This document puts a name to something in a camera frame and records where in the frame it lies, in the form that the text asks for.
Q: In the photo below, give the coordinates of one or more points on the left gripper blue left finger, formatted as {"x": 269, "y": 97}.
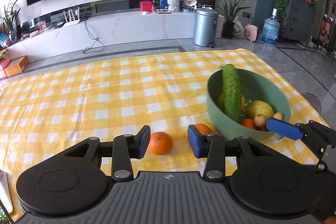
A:
{"x": 125, "y": 148}

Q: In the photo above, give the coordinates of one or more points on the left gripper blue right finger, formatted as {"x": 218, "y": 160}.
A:
{"x": 211, "y": 147}

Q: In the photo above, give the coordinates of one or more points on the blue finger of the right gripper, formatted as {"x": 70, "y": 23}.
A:
{"x": 284, "y": 129}

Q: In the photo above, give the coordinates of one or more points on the brown longan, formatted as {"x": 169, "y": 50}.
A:
{"x": 278, "y": 116}
{"x": 259, "y": 120}

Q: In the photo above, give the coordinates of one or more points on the orange tangerine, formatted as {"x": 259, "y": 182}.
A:
{"x": 160, "y": 143}
{"x": 203, "y": 128}
{"x": 248, "y": 123}

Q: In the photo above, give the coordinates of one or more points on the small red fruit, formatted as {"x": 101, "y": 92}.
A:
{"x": 261, "y": 128}

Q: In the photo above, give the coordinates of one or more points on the yellow-green pear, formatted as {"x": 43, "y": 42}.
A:
{"x": 260, "y": 107}

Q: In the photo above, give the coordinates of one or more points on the green cucumber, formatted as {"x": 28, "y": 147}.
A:
{"x": 232, "y": 91}

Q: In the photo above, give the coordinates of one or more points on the red-green apple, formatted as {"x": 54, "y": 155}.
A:
{"x": 223, "y": 100}

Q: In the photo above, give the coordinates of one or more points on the green colander bowl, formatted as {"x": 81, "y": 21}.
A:
{"x": 253, "y": 87}

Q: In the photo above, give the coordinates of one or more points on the yellow checkered tablecloth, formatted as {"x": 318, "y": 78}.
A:
{"x": 44, "y": 114}

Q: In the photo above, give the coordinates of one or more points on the blue water jug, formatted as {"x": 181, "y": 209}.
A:
{"x": 270, "y": 29}

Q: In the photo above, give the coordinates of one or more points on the pink piglet heater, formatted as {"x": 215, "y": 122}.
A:
{"x": 251, "y": 32}

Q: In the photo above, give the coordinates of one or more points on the white plastic bag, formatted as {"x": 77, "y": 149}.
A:
{"x": 238, "y": 30}

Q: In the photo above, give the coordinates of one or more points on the dark grey drawer cabinet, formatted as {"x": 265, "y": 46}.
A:
{"x": 300, "y": 20}

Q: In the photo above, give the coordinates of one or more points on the silver pedal trash bin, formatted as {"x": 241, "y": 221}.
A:
{"x": 205, "y": 28}

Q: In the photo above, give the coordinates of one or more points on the potted long-leaf plant right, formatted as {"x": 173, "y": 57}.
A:
{"x": 230, "y": 9}

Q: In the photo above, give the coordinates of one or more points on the orange cardboard box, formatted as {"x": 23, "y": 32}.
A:
{"x": 17, "y": 66}

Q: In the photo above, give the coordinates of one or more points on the white marble tv cabinet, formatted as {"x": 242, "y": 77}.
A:
{"x": 120, "y": 28}

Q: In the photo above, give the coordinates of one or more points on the white wifi router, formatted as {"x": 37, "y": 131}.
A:
{"x": 71, "y": 17}

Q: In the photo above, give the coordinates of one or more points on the red box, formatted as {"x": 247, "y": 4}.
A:
{"x": 145, "y": 6}

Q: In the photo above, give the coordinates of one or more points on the stack of books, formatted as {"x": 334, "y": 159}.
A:
{"x": 4, "y": 63}

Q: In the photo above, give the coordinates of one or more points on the potted plant on cabinet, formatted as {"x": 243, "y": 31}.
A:
{"x": 10, "y": 19}

